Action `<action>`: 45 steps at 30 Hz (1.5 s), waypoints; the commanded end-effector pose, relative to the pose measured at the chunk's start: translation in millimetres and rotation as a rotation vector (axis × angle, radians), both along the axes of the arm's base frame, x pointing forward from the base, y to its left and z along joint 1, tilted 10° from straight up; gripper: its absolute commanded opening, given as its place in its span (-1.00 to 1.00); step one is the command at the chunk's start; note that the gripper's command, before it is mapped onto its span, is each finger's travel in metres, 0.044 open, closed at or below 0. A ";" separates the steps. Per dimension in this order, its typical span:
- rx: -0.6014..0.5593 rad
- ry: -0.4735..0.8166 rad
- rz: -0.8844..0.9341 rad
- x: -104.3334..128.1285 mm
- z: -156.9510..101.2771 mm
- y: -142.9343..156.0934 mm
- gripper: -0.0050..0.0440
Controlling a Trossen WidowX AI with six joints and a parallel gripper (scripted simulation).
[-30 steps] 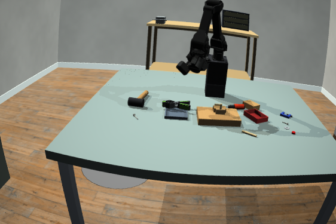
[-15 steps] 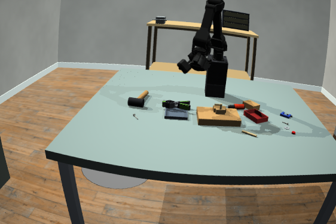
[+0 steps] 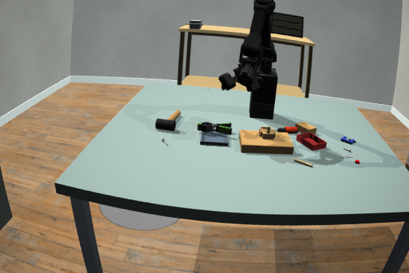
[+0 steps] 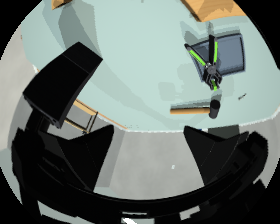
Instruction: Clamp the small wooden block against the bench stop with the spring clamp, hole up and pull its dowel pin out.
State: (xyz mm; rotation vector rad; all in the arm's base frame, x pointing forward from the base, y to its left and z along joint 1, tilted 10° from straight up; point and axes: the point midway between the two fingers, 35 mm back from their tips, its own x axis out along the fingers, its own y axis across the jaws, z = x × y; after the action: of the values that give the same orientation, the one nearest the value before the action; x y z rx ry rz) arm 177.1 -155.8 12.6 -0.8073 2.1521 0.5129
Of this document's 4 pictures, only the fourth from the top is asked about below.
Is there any light wooden board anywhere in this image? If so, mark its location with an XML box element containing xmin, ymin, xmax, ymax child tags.
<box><xmin>180</xmin><ymin>0</ymin><xmax>246</xmax><ymax>22</ymax></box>

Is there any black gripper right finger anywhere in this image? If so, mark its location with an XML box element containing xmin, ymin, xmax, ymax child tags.
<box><xmin>183</xmin><ymin>126</ymin><xmax>249</xmax><ymax>186</ymax></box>

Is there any tan wooden block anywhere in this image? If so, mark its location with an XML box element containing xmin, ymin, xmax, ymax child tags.
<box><xmin>51</xmin><ymin>0</ymin><xmax>72</xmax><ymax>10</ymax></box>

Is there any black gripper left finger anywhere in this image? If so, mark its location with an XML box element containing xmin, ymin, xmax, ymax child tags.
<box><xmin>38</xmin><ymin>124</ymin><xmax>114</xmax><ymax>192</ymax></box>

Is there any black mallet with wooden handle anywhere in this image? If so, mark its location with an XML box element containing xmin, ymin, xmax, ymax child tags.
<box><xmin>170</xmin><ymin>99</ymin><xmax>221</xmax><ymax>119</ymax></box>

